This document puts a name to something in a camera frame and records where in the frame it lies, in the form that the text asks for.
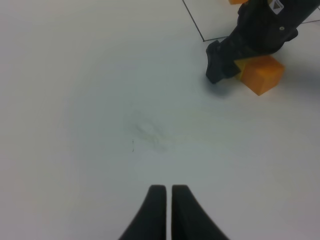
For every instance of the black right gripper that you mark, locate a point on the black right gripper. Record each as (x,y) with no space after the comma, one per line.
(263,26)

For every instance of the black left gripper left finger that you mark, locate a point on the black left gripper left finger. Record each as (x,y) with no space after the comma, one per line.
(150,221)

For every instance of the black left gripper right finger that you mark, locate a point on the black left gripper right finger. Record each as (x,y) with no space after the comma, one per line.
(188,219)

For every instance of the yellow cube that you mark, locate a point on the yellow cube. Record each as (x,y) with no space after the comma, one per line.
(240,66)

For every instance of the loose orange cube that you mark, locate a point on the loose orange cube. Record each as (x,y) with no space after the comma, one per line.
(261,74)

